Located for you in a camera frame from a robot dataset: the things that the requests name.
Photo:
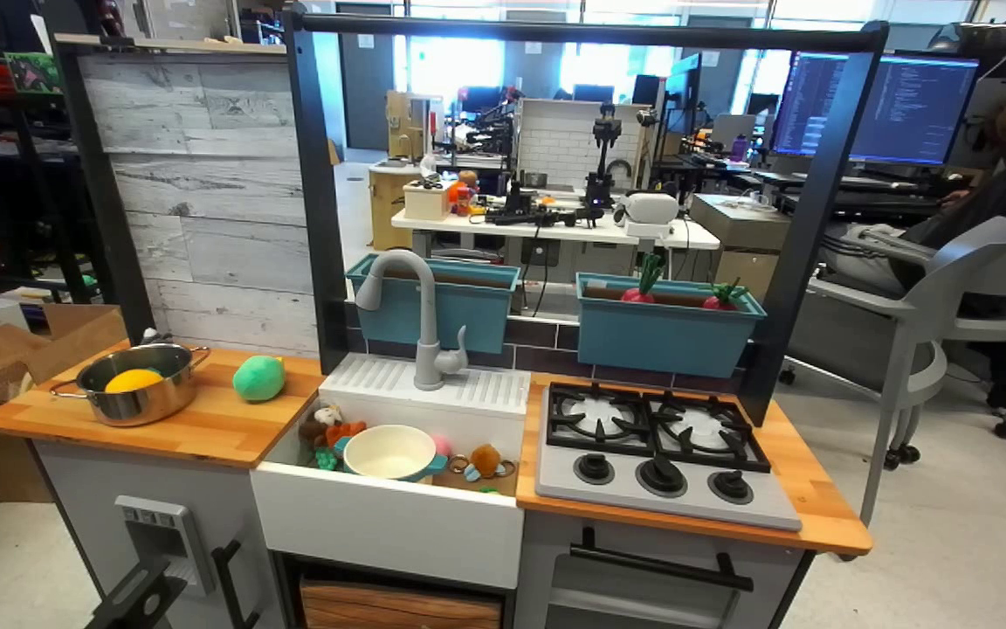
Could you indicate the grey toy faucet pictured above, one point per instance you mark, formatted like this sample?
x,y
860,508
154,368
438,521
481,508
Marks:
x,y
427,354

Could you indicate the orange toy in sink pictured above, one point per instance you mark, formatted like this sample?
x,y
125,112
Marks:
x,y
487,461

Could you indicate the white toy sink basin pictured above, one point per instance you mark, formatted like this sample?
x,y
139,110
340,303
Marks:
x,y
424,529

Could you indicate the brown plush toy in sink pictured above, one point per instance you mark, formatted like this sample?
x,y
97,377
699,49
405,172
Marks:
x,y
325,429

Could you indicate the toy gas stove top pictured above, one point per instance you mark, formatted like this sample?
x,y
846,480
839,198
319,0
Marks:
x,y
658,451

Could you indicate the green plush ball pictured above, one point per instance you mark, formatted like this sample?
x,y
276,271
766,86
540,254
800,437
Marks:
x,y
258,377

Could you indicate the toy oven door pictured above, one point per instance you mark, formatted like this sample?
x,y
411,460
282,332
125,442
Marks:
x,y
588,576

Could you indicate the silver pot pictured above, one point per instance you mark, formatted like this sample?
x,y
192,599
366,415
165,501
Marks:
x,y
153,402

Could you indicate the left teal planter box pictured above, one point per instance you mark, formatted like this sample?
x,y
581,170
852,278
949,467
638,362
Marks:
x,y
472,304

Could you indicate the teal planter box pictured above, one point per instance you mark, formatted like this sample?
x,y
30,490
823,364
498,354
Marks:
x,y
679,327
472,304

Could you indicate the right teal planter box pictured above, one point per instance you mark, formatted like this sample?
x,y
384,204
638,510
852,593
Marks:
x,y
679,327

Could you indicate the cream bowl in sink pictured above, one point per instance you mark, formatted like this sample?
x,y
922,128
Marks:
x,y
389,451

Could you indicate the grey wood backsplash panel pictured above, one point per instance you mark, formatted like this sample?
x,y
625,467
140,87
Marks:
x,y
205,158

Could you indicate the grey chair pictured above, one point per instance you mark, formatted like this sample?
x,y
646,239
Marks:
x,y
893,348

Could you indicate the computer monitor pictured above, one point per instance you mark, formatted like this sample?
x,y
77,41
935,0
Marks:
x,y
908,115

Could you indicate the cardboard box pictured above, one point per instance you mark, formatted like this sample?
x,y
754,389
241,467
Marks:
x,y
42,344

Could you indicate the black metal frame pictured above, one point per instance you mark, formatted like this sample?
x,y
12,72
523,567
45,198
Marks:
x,y
313,112

